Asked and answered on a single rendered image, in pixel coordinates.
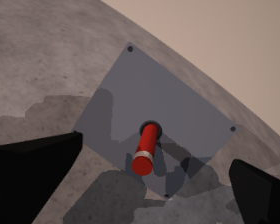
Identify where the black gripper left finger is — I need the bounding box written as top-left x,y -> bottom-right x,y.
0,132 -> 83,224

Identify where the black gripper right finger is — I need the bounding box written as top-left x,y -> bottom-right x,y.
229,159 -> 280,224

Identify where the grey sloped panel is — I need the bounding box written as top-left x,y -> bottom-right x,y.
69,41 -> 240,201

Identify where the red peg with grey band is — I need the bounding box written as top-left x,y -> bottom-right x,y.
132,124 -> 159,176

